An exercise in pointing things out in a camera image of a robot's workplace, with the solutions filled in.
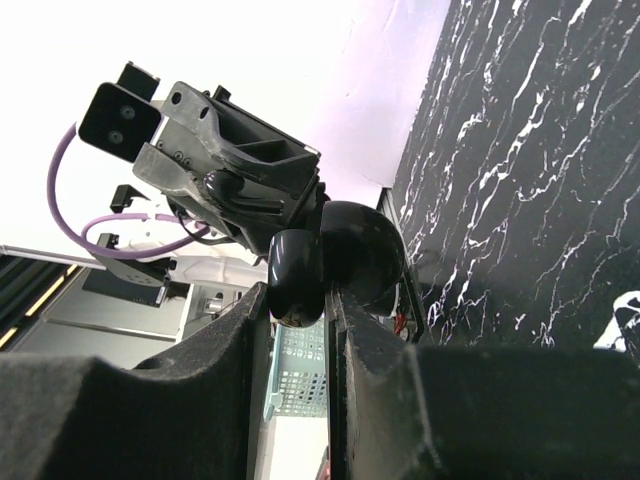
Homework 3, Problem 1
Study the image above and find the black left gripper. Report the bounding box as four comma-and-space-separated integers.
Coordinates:
133, 82, 326, 255

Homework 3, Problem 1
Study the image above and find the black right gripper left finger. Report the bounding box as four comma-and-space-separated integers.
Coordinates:
1, 282, 270, 479

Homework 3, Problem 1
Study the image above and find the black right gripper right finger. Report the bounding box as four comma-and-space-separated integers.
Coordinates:
325, 287, 639, 479

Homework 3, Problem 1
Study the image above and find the black round earbud case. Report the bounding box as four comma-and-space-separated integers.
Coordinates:
267, 201, 405, 328

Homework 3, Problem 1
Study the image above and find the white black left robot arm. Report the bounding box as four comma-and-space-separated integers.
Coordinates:
78, 82, 326, 285

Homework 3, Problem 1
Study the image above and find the light blue mesh basket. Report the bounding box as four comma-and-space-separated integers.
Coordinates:
263, 319, 328, 422

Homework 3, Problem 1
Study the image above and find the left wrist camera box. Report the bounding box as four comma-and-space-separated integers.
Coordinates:
77, 61, 162, 163

